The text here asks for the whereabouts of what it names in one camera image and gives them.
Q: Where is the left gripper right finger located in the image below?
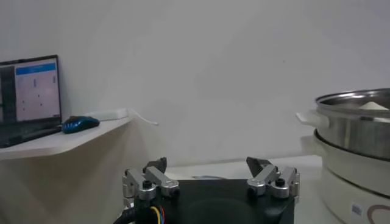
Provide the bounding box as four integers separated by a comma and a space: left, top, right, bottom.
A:
246, 156, 301, 204

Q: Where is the thin white cable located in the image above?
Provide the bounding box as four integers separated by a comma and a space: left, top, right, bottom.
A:
126, 108, 159, 126

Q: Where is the cream electric pot base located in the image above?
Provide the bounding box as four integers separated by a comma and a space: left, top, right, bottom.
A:
300, 130, 390, 224

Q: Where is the white side desk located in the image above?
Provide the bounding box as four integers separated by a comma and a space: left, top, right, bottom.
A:
0, 115, 135, 161

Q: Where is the blue computer mouse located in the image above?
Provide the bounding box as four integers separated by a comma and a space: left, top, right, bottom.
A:
62, 115, 101, 135

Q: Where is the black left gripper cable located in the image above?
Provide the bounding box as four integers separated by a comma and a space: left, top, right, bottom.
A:
112, 206, 141, 224

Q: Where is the black laptop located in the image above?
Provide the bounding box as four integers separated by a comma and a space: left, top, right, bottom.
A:
0, 54, 63, 149

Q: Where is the stainless steel steamer basket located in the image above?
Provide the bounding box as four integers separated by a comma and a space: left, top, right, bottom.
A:
296, 88, 390, 161

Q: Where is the white steamed baozi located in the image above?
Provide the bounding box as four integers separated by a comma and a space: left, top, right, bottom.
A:
358, 101, 390, 111

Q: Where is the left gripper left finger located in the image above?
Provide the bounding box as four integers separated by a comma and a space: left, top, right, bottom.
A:
121, 156, 181, 208

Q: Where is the multicoloured wire bundle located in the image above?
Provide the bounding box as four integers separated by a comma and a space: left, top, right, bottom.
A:
149, 206, 166, 224

